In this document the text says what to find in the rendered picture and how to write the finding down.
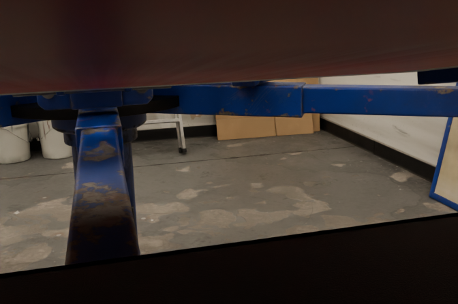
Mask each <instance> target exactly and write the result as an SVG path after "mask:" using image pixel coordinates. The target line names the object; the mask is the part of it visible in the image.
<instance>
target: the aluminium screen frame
mask: <svg viewBox="0 0 458 304"><path fill-rule="evenodd" d="M457 67H458V65H456V66H450V67H437V68H431V69H424V70H412V71H406V72H387V73H374V74H396V73H409V72H424V71H430V70H443V69H450V68H457ZM360 75H372V74H350V75H337V76H360ZM323 77H336V76H312V77H300V78H323ZM286 79H299V78H276V79H263V80H286ZM249 81H262V80H238V81H226V82H249ZM213 83H225V82H202V83H188V84H175V85H151V86H139V87H163V86H176V85H200V84H213ZM139 87H114V88H101V89H77V90H64V91H40V92H27V93H2V94H0V95H16V94H29V93H53V92H66V91H90V90H102V89H126V88H139Z"/></svg>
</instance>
